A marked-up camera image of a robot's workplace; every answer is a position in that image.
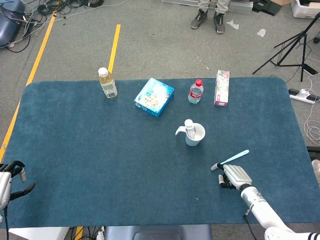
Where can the red cap soda bottle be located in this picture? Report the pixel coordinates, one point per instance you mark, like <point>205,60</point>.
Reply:
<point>195,93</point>

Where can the white power strip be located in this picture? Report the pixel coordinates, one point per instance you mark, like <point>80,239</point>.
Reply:
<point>303,96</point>

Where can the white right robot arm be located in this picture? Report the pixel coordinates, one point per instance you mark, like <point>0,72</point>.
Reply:
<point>260,207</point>

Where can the black tripod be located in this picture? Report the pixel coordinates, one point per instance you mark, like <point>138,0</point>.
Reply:
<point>302,50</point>

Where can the crumpled paper scrap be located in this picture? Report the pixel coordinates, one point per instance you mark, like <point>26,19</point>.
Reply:
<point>261,32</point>
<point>232,25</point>

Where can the light blue toothbrush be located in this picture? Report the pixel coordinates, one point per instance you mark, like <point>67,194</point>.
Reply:
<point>235,157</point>

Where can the person's feet in shoes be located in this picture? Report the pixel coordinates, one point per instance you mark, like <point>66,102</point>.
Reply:
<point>200,17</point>

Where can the grey blue seat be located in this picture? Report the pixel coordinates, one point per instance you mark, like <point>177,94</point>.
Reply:
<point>150,232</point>

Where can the yellow drink bottle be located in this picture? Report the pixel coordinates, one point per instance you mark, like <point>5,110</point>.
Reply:
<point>108,86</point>

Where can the pink floral box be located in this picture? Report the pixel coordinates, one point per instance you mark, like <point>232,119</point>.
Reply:
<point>222,90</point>

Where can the blue cookie box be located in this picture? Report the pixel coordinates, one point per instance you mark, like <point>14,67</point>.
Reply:
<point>153,98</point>

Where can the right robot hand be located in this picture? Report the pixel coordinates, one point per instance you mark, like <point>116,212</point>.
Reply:
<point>237,176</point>

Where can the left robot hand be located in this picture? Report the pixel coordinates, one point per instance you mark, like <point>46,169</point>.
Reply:
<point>4,182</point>

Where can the white pink toothpaste tube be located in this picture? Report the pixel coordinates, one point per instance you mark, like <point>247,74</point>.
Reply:
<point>188,123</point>

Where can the white storage bin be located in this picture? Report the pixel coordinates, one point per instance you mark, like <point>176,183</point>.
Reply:
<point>303,10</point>

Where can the blue table mat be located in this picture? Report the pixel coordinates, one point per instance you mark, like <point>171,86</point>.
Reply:
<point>100,155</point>

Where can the dark blue machine base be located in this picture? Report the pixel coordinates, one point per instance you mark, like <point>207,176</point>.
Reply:
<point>10,27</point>

